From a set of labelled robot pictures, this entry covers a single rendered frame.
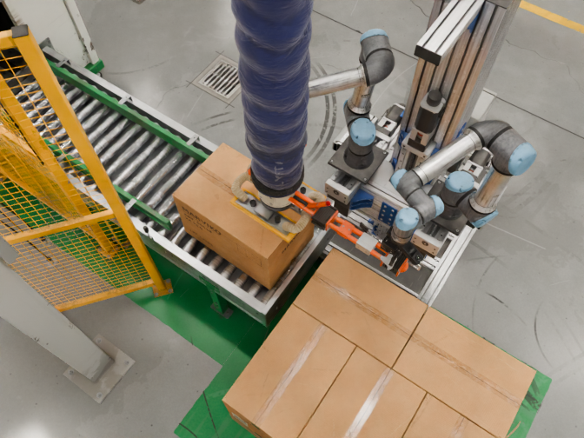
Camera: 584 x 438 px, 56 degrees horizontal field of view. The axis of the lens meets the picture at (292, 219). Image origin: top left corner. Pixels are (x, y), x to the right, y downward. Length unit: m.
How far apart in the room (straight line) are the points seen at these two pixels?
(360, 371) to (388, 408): 0.21
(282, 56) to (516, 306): 2.56
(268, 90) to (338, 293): 1.47
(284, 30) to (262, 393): 1.79
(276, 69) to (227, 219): 1.16
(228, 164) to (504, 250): 1.98
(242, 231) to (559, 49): 3.41
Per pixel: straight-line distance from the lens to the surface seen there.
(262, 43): 1.62
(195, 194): 2.78
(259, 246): 2.60
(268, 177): 2.18
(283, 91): 1.77
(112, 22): 5.19
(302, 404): 2.78
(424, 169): 2.09
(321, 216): 2.31
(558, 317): 3.84
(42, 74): 2.03
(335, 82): 2.29
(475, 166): 2.93
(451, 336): 2.97
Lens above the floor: 3.28
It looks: 61 degrees down
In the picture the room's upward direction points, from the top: straight up
